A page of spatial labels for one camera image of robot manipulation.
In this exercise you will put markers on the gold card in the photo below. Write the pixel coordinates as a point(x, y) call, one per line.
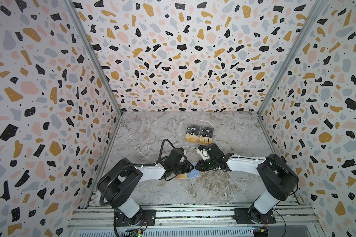
point(205, 139)

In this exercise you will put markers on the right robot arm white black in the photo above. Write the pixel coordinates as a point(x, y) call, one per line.
point(279, 179)

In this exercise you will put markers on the black vip card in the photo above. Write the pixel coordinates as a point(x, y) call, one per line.
point(207, 132)
point(192, 133)

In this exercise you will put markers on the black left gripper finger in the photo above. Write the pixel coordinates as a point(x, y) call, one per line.
point(188, 165)
point(190, 172)

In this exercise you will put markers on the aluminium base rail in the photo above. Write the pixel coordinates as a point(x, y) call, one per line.
point(201, 220)

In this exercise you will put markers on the black VIP card right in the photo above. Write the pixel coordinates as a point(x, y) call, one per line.
point(207, 132)

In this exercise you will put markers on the clear acrylic card stand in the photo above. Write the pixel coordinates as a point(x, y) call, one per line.
point(199, 135)

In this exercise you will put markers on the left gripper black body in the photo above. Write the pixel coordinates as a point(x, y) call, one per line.
point(180, 169)

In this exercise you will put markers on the black VIP card left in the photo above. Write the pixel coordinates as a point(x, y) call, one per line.
point(192, 133)

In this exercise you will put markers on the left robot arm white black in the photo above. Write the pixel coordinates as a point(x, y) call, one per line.
point(117, 185)

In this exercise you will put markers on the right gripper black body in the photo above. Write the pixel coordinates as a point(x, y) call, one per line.
point(209, 165)

